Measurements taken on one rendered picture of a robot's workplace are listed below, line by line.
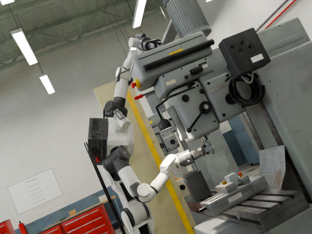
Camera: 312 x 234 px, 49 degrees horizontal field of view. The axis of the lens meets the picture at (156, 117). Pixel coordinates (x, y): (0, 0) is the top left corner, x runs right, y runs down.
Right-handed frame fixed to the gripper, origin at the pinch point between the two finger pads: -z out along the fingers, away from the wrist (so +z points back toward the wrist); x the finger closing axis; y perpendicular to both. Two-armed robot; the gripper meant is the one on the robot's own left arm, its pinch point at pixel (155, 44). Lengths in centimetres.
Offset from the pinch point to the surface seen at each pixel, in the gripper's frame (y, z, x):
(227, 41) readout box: 1, -52, -13
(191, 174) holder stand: -95, -7, -6
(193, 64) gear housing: -12.2, -27.6, -6.6
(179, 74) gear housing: -15.5, -26.8, 3.2
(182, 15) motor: 14.6, -9.6, -16.9
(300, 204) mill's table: -64, -106, 5
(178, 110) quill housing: -34.8, -30.8, 10.3
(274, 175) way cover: -82, -64, -27
